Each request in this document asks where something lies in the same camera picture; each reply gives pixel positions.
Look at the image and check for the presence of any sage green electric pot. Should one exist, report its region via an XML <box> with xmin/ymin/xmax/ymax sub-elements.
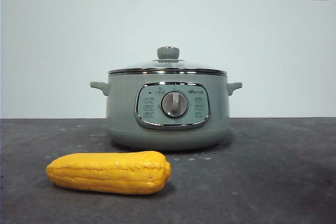
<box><xmin>90</xmin><ymin>70</ymin><xmax>243</xmax><ymax>152</ymax></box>

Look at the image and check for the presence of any glass lid with green knob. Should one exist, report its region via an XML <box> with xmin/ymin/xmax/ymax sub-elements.
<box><xmin>108</xmin><ymin>46</ymin><xmax>227</xmax><ymax>75</ymax></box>

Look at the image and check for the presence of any yellow corn cob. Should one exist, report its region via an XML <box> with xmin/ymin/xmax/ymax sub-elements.
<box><xmin>46</xmin><ymin>151</ymin><xmax>171</xmax><ymax>195</ymax></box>

